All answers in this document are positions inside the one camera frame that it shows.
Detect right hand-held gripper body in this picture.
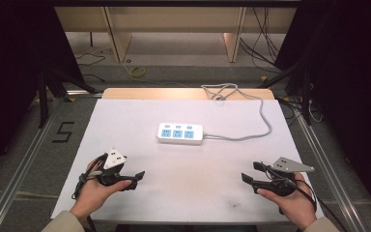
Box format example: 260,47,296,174
252,157,315,197

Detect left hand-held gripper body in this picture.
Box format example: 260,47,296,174
96,148,128,188

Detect person's right hand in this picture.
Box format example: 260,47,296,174
256,171,319,231

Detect person's left hand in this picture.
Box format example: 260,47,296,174
70,157,133,220

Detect white table mat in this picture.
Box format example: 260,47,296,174
50,98,325,224

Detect white power strip blue sockets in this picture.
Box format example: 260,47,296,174
157,122,205,146

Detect black metal stand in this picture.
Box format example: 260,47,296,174
36,65,99,130
256,59,314,127

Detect yellow tape roll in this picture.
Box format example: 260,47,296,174
128,66,148,80

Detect black curtain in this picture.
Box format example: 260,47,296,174
0,0,85,185
273,0,371,225

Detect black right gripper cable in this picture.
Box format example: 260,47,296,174
259,162,350,232

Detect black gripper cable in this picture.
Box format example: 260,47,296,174
259,162,350,232
71,153,109,201

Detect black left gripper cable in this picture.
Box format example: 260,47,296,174
71,153,109,201

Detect grey power strip cable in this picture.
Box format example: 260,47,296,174
201,82,273,142

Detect aluminium floor rail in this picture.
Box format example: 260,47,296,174
293,110,369,232
0,96,66,232

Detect thin black floor cable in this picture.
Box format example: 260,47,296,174
74,51,107,83

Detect bundle of black cables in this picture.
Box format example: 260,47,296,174
239,6,285,75

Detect light wooden furniture frame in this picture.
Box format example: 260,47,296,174
54,6,298,64

